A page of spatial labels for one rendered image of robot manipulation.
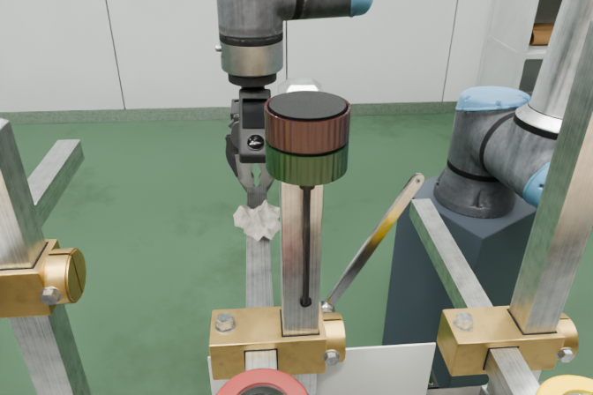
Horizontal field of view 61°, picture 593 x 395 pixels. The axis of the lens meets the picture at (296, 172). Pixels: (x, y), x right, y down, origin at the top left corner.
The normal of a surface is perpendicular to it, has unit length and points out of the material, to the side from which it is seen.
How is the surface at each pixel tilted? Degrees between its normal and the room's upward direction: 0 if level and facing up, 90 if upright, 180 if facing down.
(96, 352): 0
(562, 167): 90
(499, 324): 0
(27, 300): 90
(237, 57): 90
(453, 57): 90
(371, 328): 0
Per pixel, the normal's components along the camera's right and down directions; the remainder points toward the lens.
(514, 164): -0.95, 0.07
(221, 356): 0.08, 0.48
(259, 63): 0.30, 0.47
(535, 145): -0.70, 0.28
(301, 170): -0.13, 0.48
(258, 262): 0.00, -0.87
